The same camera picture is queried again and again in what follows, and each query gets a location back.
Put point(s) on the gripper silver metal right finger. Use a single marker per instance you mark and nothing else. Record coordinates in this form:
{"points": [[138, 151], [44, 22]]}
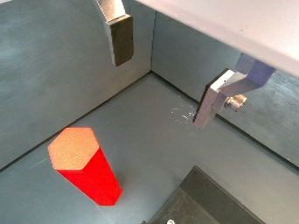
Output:
{"points": [[225, 92]]}

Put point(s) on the black mat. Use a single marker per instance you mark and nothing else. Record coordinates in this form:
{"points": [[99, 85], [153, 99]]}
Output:
{"points": [[202, 202]]}

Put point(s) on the red hexagon prism block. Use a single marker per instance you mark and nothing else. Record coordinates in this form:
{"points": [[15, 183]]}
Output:
{"points": [[80, 162]]}

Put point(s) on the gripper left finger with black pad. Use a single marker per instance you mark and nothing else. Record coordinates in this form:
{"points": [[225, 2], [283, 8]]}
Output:
{"points": [[119, 26]]}

